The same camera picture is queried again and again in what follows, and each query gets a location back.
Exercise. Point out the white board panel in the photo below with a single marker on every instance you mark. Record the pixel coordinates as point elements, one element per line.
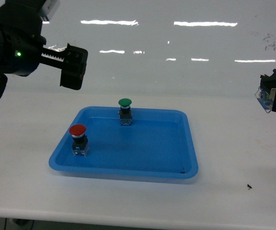
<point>208,48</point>

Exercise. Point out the green push button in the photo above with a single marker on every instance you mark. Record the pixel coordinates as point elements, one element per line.
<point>125,111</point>

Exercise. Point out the blue plastic tray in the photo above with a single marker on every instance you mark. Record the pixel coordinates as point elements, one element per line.
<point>156,146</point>

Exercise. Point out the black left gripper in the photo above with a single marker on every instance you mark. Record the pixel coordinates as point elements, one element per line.
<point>22,22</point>

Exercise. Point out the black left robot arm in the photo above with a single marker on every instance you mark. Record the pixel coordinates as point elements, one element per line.
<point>48,57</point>

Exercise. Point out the red push button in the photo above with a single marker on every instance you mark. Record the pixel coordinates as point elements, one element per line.
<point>80,145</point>

